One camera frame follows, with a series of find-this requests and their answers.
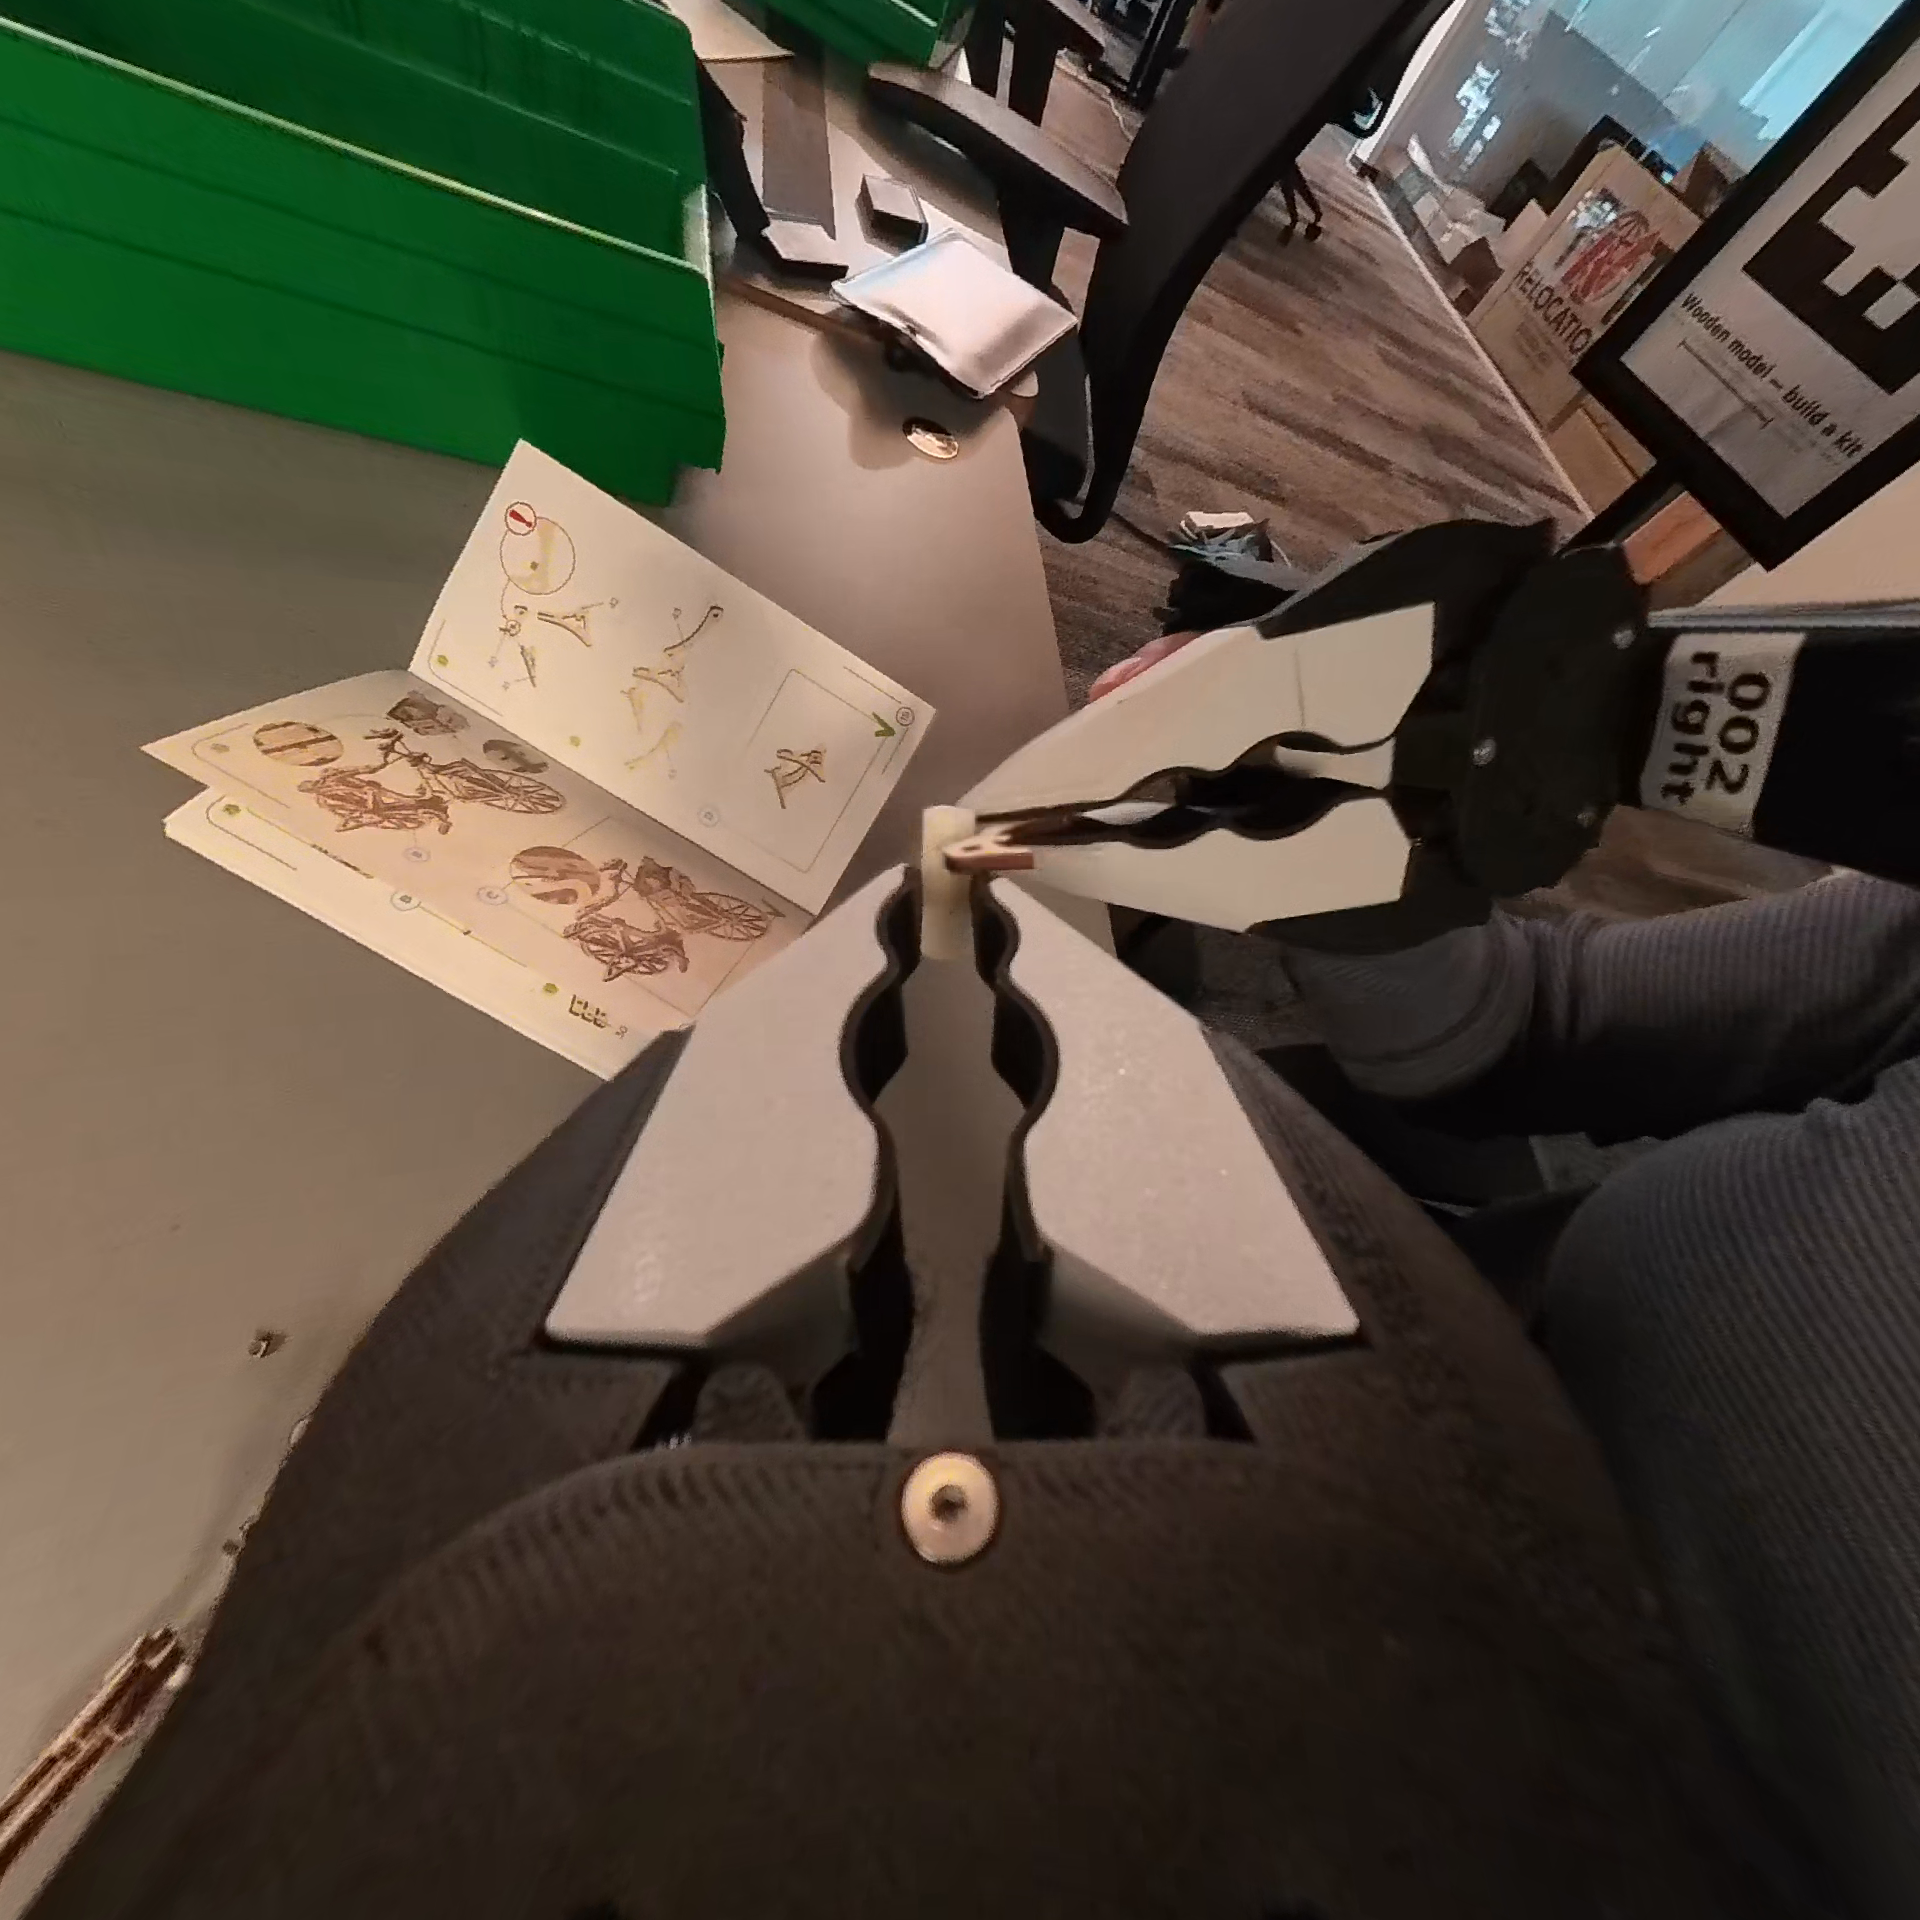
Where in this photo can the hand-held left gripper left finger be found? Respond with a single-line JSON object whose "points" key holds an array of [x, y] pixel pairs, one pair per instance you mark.
{"points": [[705, 1200]]}

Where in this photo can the instruction booklet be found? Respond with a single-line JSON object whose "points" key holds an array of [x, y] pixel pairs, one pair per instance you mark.
{"points": [[632, 630]]}

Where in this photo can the black flat object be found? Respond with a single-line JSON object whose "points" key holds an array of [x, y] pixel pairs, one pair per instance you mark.
{"points": [[789, 166]]}

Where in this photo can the small black box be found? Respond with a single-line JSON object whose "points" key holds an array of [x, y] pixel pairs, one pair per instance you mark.
{"points": [[892, 202]]}

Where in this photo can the person's torso grey sweater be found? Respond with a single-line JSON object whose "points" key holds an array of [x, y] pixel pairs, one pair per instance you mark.
{"points": [[1771, 1425]]}

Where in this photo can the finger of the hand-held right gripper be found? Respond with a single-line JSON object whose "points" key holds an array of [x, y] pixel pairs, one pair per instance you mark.
{"points": [[1200, 877], [1245, 688]]}

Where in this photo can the round table grommet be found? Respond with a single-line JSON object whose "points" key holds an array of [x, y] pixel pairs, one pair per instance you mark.
{"points": [[930, 439]]}

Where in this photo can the black office chair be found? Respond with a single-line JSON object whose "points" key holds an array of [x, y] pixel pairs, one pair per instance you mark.
{"points": [[1200, 224]]}

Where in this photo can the small wooden model part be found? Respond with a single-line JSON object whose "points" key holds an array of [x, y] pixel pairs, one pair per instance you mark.
{"points": [[945, 915]]}

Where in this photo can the person's right hand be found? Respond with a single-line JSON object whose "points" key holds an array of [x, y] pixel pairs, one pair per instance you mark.
{"points": [[1148, 668]]}

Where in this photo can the curved wooden model part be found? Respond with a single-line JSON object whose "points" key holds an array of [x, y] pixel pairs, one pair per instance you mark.
{"points": [[991, 854]]}

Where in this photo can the black framed marker sign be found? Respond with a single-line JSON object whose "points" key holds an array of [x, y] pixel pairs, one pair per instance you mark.
{"points": [[1728, 375]]}

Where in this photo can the silver foil pouch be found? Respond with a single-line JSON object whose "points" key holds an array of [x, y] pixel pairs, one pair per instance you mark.
{"points": [[959, 309]]}

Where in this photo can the printed cardboard box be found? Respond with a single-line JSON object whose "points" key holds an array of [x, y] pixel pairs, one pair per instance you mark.
{"points": [[1575, 272]]}

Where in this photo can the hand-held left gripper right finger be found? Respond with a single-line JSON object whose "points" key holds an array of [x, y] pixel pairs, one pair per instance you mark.
{"points": [[1187, 1200]]}

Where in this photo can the person's right forearm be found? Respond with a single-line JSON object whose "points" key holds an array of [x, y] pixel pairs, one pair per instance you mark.
{"points": [[1651, 992]]}

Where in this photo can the low stack of green bins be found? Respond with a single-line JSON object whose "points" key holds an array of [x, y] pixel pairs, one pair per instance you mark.
{"points": [[884, 23]]}

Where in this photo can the dark tangled bundle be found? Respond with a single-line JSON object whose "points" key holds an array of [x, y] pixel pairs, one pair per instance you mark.
{"points": [[1229, 580]]}

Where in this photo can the wooden parts sheet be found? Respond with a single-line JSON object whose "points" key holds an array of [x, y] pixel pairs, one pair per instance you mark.
{"points": [[92, 1741]]}

